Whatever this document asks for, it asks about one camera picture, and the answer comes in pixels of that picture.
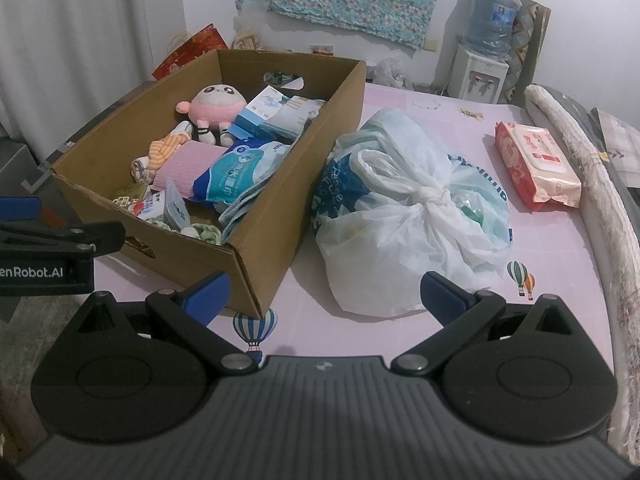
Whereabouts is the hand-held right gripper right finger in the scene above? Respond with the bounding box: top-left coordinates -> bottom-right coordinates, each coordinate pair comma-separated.
391,270 -> 576,376

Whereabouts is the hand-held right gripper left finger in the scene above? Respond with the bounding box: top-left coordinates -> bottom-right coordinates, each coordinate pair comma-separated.
77,269 -> 258,376

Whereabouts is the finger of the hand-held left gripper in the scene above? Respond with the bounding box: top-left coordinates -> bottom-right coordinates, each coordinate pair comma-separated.
0,197 -> 42,222
0,221 -> 126,261

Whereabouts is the cardboard box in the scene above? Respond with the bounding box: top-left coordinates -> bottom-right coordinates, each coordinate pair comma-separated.
50,49 -> 368,321

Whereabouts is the light blue microfibre cloth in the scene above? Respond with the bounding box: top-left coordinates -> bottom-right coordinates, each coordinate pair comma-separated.
217,180 -> 273,241

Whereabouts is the blue and white wipes packet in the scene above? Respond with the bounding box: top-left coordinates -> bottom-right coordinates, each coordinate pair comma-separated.
192,139 -> 293,203

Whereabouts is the pink waffle cloth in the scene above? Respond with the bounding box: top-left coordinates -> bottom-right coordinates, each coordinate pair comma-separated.
150,141 -> 228,193

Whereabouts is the orange striped cloth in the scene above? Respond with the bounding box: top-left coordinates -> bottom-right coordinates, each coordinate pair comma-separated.
131,121 -> 193,188

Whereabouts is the grey box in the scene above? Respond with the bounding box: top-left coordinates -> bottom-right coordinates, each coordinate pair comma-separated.
0,137 -> 41,196

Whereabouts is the green patterned cloth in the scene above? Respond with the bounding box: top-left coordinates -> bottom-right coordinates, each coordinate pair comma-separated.
150,215 -> 223,246

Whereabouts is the white plastic bag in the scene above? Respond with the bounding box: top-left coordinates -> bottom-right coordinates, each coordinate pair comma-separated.
312,107 -> 513,318

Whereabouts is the small clear packet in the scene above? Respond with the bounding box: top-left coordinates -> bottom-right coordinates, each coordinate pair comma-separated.
162,177 -> 191,231

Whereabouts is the small red and white packet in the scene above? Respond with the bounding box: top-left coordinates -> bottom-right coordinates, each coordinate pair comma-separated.
132,195 -> 168,223

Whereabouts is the white curtain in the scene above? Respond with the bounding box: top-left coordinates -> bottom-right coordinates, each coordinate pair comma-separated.
0,0 -> 188,146

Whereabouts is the pink plush doll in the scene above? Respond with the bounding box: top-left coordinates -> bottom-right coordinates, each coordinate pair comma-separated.
175,84 -> 248,147

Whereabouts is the rolled cream blanket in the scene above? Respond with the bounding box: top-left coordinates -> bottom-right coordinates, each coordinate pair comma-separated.
522,82 -> 640,461

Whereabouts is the blue and white tissue box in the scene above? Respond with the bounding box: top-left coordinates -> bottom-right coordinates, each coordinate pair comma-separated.
232,85 -> 286,136

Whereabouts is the white and blue tissue packet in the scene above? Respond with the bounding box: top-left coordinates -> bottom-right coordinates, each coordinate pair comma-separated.
270,95 -> 328,143

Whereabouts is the red gift bag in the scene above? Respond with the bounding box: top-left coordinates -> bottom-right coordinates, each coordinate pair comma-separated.
151,22 -> 231,81

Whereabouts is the clear plastic bag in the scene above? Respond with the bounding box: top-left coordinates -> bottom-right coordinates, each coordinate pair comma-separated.
370,55 -> 416,91

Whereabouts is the patterned folded mat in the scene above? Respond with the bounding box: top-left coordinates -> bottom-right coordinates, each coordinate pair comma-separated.
500,0 -> 552,106

